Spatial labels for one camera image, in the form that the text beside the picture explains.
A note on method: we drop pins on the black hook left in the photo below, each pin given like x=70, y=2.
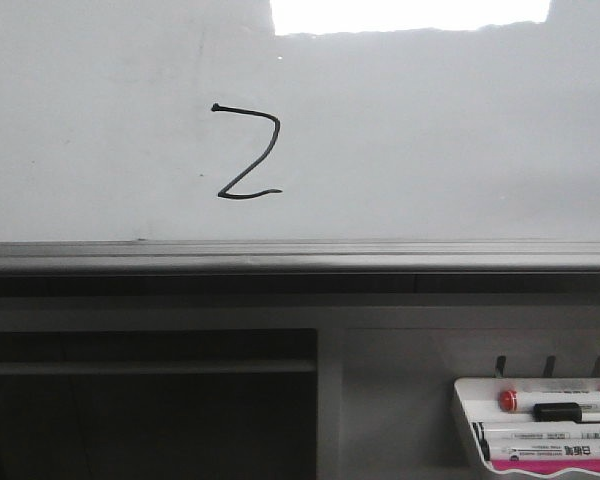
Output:
x=500, y=364

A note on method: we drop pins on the black hook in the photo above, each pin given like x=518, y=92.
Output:
x=549, y=367
x=500, y=364
x=595, y=373

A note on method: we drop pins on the red capped white marker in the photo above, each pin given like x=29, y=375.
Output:
x=514, y=401

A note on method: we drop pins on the white marker black end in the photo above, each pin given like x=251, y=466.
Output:
x=564, y=430

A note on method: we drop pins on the black hook middle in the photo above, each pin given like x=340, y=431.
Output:
x=549, y=367

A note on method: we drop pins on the white marker with barcode label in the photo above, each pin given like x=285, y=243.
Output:
x=541, y=450

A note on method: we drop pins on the white plastic marker tray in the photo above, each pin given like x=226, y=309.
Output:
x=476, y=400

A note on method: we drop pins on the black capped white marker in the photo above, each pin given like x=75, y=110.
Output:
x=565, y=411

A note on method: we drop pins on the black hook right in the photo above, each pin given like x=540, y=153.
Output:
x=595, y=373

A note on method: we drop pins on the grey metal stand frame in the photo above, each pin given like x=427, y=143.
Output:
x=270, y=377

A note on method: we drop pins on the whiteboard with aluminium frame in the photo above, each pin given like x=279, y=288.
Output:
x=299, y=135

